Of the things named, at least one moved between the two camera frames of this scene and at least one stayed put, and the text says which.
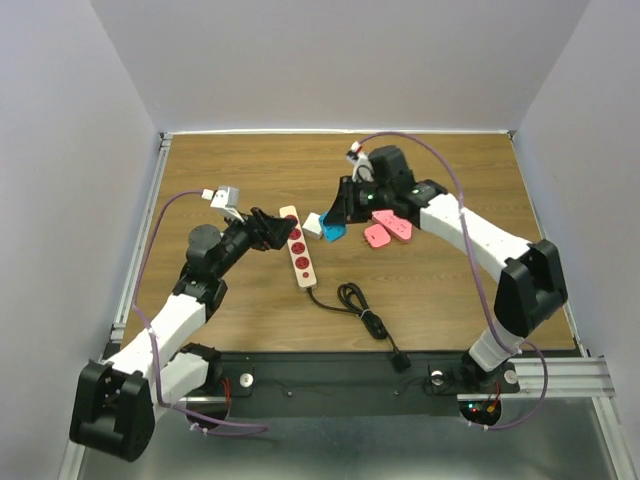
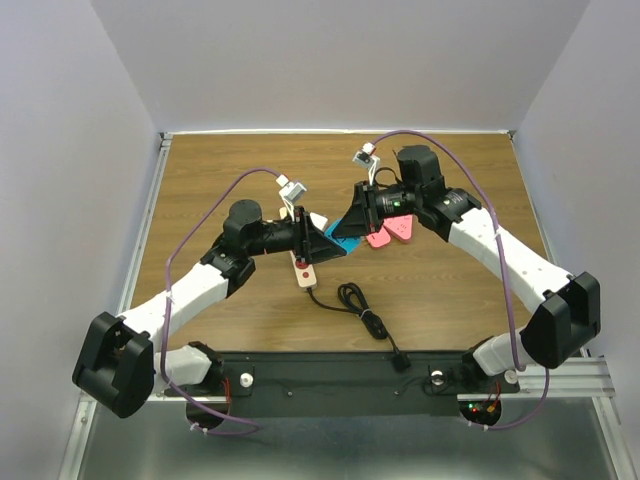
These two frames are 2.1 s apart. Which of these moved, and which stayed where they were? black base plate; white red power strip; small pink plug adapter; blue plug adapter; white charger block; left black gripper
Moved: blue plug adapter; left black gripper
Stayed: white red power strip; black base plate; small pink plug adapter; white charger block
